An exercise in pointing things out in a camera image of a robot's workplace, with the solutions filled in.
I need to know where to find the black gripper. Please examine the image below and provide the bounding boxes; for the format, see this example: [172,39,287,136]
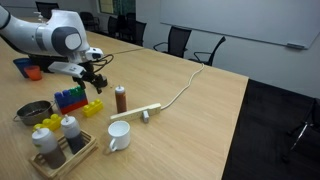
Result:
[71,61,105,95]

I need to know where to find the green toy block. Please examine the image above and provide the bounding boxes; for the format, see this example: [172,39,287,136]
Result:
[68,85,87,99]

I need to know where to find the red toy block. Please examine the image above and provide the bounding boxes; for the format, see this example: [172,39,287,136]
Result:
[59,98,90,116]

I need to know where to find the blue toy block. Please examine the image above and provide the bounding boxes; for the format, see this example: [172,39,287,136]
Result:
[53,89,88,109]

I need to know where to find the large yellow toy block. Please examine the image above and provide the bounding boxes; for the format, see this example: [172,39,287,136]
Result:
[32,113,63,132]

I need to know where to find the brown bottle white cap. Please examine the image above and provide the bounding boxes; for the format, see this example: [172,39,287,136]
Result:
[114,84,128,114]

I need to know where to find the cream power strip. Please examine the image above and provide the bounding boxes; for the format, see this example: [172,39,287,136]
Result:
[109,102,162,122]

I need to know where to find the squeeze bottle black sauce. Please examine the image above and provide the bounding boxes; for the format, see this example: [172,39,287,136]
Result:
[60,114,86,155]

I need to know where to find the black box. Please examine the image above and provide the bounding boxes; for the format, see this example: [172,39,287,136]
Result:
[28,54,71,73]

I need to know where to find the white mug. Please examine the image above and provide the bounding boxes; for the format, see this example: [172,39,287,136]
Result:
[107,120,132,153]

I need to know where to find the orange cup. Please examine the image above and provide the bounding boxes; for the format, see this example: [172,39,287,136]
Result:
[24,65,43,82]

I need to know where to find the grey plug adapter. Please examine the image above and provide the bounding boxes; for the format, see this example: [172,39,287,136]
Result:
[141,110,150,124]

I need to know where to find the metal bowl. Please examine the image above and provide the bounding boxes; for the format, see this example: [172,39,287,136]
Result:
[12,99,56,127]

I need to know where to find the wooden tray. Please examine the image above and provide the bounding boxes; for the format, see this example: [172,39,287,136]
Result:
[28,129,99,180]

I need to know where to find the blue cup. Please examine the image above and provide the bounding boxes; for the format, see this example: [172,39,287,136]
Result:
[13,57,33,79]

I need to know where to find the squeeze bottle brown sauce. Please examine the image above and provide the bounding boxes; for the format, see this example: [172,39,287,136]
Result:
[31,126,67,170]

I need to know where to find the window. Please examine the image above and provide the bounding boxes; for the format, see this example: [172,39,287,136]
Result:
[96,0,136,16]

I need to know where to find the whiteboard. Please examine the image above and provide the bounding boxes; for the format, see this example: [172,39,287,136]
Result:
[159,0,320,50]

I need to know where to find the whiteboard eraser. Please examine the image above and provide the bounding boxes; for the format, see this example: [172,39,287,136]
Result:
[286,42,306,50]

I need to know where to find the black folded stand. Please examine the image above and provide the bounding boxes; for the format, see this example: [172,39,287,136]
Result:
[281,98,320,164]

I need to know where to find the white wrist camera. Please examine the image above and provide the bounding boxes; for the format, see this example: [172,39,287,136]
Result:
[47,61,87,79]

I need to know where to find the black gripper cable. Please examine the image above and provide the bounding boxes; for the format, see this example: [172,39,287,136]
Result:
[91,54,115,74]

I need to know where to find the white power cable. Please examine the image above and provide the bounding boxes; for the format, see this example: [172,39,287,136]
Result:
[160,62,205,111]

